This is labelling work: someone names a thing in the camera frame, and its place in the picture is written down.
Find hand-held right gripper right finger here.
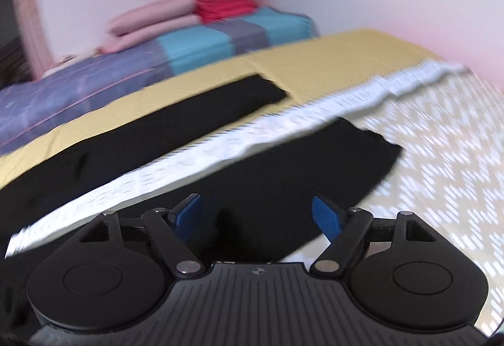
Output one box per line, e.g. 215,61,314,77
309,194,438,281

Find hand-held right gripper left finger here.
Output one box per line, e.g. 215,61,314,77
79,193,206,278

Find black pants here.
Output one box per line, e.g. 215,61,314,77
0,73,403,333

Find blue plaid quilt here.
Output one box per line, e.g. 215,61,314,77
0,6,319,156

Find yellow patterned blanket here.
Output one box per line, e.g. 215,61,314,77
0,28,504,336

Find pink curtain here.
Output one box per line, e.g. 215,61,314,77
10,0,54,79

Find dark window frame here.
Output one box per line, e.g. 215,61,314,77
0,35,33,90

